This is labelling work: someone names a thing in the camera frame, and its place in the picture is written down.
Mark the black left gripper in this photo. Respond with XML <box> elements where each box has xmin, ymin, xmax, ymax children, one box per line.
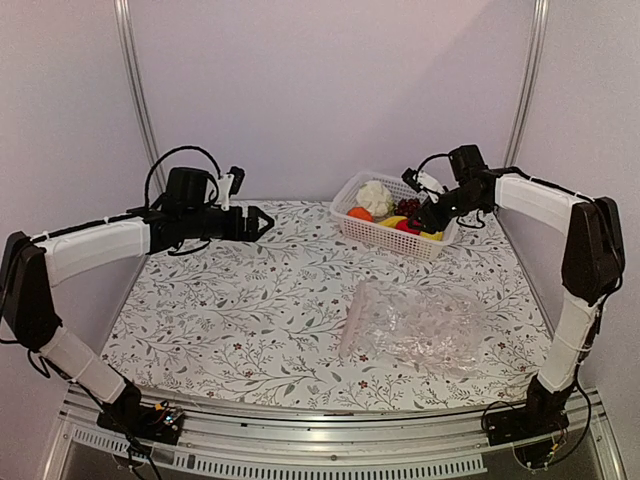
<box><xmin>184</xmin><ymin>205</ymin><xmax>276</xmax><ymax>242</ymax></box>

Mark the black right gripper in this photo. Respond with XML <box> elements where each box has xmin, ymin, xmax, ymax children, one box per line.
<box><xmin>407</xmin><ymin>185</ymin><xmax>486</xmax><ymax>234</ymax></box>

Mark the red toy pepper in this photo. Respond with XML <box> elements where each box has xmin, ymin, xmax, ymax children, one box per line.
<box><xmin>395</xmin><ymin>219</ymin><xmax>420</xmax><ymax>235</ymax></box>

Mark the clear zip top bag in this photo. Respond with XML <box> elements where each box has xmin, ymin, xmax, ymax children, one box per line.
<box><xmin>339</xmin><ymin>280</ymin><xmax>488</xmax><ymax>378</ymax></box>

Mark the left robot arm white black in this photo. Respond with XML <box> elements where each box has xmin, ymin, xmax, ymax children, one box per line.
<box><xmin>1</xmin><ymin>167</ymin><xmax>275</xmax><ymax>434</ymax></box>

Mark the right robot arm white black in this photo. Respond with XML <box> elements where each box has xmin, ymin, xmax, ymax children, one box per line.
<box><xmin>402</xmin><ymin>145</ymin><xmax>625</xmax><ymax>436</ymax></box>

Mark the yellow lemon toy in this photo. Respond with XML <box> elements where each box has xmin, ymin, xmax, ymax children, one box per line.
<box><xmin>420</xmin><ymin>232</ymin><xmax>444</xmax><ymax>241</ymax></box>

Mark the dark red grapes toy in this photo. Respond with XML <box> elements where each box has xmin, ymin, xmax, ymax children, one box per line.
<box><xmin>394</xmin><ymin>198</ymin><xmax>421</xmax><ymax>217</ymax></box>

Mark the yellow banana toy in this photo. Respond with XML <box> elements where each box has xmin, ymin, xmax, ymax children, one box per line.
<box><xmin>378</xmin><ymin>215</ymin><xmax>406</xmax><ymax>228</ymax></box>

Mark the white plastic basket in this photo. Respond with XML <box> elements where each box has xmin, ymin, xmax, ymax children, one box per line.
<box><xmin>330</xmin><ymin>171</ymin><xmax>459</xmax><ymax>261</ymax></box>

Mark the white cauliflower toy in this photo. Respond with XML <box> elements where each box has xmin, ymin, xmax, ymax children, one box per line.
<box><xmin>356</xmin><ymin>180</ymin><xmax>394</xmax><ymax>217</ymax></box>

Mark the orange toy fruit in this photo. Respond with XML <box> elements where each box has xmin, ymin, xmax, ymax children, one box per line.
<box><xmin>347</xmin><ymin>207</ymin><xmax>374</xmax><ymax>222</ymax></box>

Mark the floral table cloth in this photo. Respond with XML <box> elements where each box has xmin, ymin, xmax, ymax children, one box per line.
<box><xmin>102</xmin><ymin>201</ymin><xmax>550</xmax><ymax>410</ymax></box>

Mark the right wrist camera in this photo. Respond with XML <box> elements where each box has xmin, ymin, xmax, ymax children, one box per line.
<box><xmin>401</xmin><ymin>168</ymin><xmax>444</xmax><ymax>194</ymax></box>

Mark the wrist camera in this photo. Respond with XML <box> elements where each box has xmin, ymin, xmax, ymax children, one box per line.
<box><xmin>218</xmin><ymin>166</ymin><xmax>245</xmax><ymax>211</ymax></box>
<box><xmin>401</xmin><ymin>168</ymin><xmax>444</xmax><ymax>194</ymax></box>

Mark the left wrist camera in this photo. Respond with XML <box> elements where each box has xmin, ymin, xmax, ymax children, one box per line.
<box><xmin>218</xmin><ymin>166</ymin><xmax>245</xmax><ymax>211</ymax></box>

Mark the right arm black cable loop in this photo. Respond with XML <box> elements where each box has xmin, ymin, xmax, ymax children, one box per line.
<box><xmin>414</xmin><ymin>152</ymin><xmax>454</xmax><ymax>176</ymax></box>

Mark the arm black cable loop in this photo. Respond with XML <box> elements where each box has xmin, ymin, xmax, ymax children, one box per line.
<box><xmin>414</xmin><ymin>152</ymin><xmax>454</xmax><ymax>176</ymax></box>
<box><xmin>143</xmin><ymin>146</ymin><xmax>224</xmax><ymax>211</ymax></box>

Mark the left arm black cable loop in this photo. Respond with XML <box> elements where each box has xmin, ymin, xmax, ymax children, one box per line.
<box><xmin>143</xmin><ymin>146</ymin><xmax>224</xmax><ymax>211</ymax></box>

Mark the front aluminium rail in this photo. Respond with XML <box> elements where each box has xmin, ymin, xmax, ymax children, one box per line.
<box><xmin>43</xmin><ymin>387</ymin><xmax>631</xmax><ymax>479</ymax></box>

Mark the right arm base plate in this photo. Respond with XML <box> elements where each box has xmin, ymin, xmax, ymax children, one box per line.
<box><xmin>480</xmin><ymin>400</ymin><xmax>569</xmax><ymax>446</ymax></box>

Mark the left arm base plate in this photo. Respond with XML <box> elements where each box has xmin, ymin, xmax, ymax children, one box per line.
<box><xmin>97</xmin><ymin>400</ymin><xmax>185</xmax><ymax>445</ymax></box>

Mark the right aluminium frame post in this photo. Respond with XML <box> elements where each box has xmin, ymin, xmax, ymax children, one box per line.
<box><xmin>504</xmin><ymin>0</ymin><xmax>549</xmax><ymax>167</ymax></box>

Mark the aluminium frame post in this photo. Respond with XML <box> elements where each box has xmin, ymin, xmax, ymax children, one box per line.
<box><xmin>504</xmin><ymin>0</ymin><xmax>549</xmax><ymax>167</ymax></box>
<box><xmin>113</xmin><ymin>0</ymin><xmax>160</xmax><ymax>166</ymax></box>

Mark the left aluminium frame post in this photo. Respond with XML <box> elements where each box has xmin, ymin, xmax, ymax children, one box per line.
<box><xmin>113</xmin><ymin>0</ymin><xmax>160</xmax><ymax>166</ymax></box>

